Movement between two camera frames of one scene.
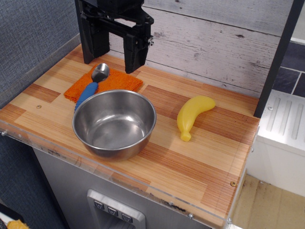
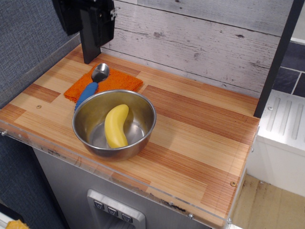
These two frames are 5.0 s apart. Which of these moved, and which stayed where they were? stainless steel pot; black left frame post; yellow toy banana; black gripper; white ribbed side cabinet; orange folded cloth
Moved: yellow toy banana; black gripper
Stayed: white ribbed side cabinet; black left frame post; stainless steel pot; orange folded cloth
